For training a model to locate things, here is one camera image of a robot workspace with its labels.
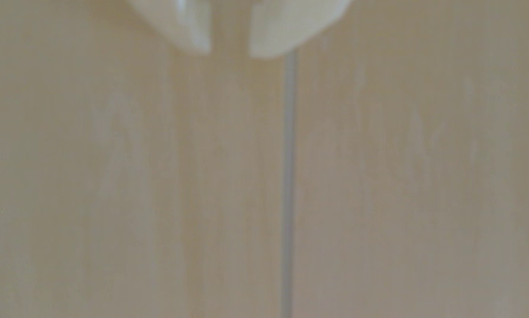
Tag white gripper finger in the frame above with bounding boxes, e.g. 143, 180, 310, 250
248, 0, 352, 60
125, 0, 213, 55

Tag light plywood sheet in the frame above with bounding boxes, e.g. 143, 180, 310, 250
0, 0, 287, 318
291, 0, 529, 318

